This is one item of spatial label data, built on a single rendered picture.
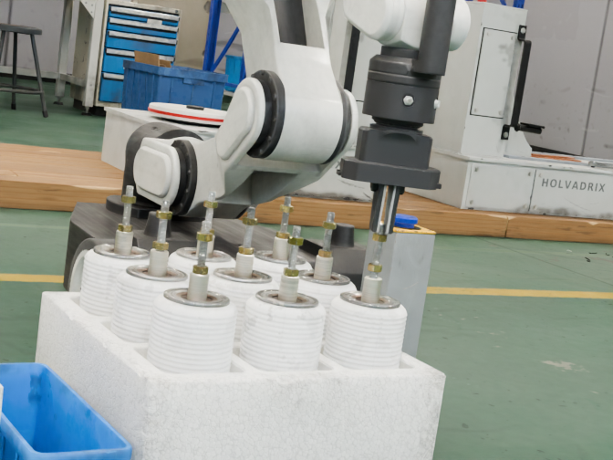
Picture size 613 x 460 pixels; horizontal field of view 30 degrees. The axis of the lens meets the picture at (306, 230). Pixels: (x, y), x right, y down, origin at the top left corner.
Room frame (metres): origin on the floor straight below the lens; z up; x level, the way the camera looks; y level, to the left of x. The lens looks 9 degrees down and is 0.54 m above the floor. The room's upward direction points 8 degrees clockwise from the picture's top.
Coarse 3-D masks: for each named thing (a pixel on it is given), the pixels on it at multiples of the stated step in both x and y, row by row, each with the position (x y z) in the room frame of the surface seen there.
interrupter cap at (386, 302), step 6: (342, 294) 1.39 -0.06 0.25; (348, 294) 1.40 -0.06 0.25; (354, 294) 1.40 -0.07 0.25; (360, 294) 1.41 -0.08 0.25; (348, 300) 1.36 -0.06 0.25; (354, 300) 1.36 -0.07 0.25; (360, 300) 1.38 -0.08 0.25; (384, 300) 1.39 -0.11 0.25; (390, 300) 1.39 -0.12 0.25; (396, 300) 1.40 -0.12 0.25; (366, 306) 1.35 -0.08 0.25; (372, 306) 1.35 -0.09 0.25; (378, 306) 1.35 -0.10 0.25; (384, 306) 1.35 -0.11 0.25; (390, 306) 1.36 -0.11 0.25; (396, 306) 1.37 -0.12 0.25
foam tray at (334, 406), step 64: (64, 320) 1.41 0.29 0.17; (128, 384) 1.21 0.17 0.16; (192, 384) 1.18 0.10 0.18; (256, 384) 1.23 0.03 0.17; (320, 384) 1.27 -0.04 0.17; (384, 384) 1.31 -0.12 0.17; (192, 448) 1.19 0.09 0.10; (256, 448) 1.23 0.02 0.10; (320, 448) 1.27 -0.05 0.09; (384, 448) 1.32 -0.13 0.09
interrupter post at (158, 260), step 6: (156, 252) 1.36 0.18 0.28; (162, 252) 1.36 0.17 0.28; (168, 252) 1.37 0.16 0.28; (150, 258) 1.36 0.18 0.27; (156, 258) 1.36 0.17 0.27; (162, 258) 1.36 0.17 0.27; (150, 264) 1.36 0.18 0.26; (156, 264) 1.36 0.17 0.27; (162, 264) 1.36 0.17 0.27; (150, 270) 1.36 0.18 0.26; (156, 270) 1.36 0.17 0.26; (162, 270) 1.36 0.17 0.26; (156, 276) 1.36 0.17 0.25; (162, 276) 1.36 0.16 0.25
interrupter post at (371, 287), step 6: (366, 276) 1.39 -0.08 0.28; (366, 282) 1.38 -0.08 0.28; (372, 282) 1.38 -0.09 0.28; (378, 282) 1.38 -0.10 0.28; (366, 288) 1.38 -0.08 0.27; (372, 288) 1.38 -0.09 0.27; (378, 288) 1.38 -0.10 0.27; (366, 294) 1.38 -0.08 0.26; (372, 294) 1.38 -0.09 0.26; (378, 294) 1.38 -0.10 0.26; (366, 300) 1.38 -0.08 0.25; (372, 300) 1.38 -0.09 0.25; (378, 300) 1.38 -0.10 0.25
